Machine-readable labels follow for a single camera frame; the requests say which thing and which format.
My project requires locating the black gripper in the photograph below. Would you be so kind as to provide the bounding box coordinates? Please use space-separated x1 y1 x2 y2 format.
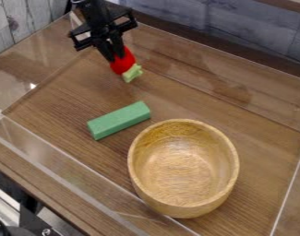
68 10 137 62

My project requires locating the red plush strawberry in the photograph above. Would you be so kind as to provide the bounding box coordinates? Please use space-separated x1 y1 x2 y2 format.
110 47 143 83

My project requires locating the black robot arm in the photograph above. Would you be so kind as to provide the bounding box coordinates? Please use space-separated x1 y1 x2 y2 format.
68 0 137 63

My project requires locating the green foam block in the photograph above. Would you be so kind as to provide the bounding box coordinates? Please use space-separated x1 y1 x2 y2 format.
87 101 150 140

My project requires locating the wooden bowl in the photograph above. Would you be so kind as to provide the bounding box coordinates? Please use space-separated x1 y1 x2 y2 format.
127 119 240 218

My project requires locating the clear acrylic enclosure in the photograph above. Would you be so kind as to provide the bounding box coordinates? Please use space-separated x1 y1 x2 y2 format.
0 16 300 236

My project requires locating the black mount bracket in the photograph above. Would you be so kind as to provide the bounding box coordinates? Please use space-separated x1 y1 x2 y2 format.
19 206 62 236

